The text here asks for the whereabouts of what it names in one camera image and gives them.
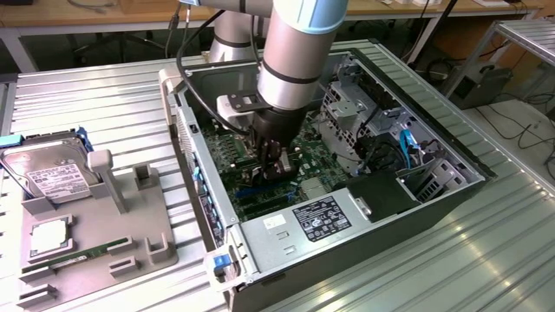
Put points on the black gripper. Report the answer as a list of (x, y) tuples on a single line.
[(277, 126)]

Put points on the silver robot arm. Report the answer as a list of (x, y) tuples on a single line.
[(295, 48)]

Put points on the green motherboard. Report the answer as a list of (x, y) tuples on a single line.
[(320, 162)]

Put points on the metal drive cage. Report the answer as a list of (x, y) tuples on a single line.
[(347, 107)]

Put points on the blue expansion slot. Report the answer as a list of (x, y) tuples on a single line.
[(264, 191)]

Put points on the small silver chipset heatsink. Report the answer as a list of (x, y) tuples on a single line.
[(312, 188)]

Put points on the black expansion slot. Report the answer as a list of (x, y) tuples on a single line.
[(268, 204)]

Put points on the white sticker on power supply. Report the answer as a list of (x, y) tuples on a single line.
[(276, 222)]

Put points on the black power supply label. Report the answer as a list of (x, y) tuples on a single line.
[(320, 217)]

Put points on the black plastic shroud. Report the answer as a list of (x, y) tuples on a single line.
[(381, 198)]

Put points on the grey power supply unit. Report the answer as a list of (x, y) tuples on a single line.
[(285, 240)]

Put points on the black open PC case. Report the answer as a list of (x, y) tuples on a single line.
[(389, 208)]

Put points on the blue case latch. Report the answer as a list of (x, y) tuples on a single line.
[(220, 262)]

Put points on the blue disk caddy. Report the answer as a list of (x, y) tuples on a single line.
[(84, 139)]

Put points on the black box on floor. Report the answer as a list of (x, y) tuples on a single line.
[(483, 86)]

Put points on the grey printed parts rack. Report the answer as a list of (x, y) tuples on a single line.
[(104, 227)]

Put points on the silver hard disk drive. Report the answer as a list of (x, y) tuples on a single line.
[(47, 172)]

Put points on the wooden desk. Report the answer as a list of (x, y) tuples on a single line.
[(87, 16)]

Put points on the green RAM stick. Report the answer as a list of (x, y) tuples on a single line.
[(73, 256)]

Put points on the CPU chip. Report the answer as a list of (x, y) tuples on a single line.
[(49, 237)]

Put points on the metal slat side table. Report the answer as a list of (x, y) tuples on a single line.
[(520, 35)]

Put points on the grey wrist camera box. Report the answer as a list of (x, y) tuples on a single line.
[(232, 110)]

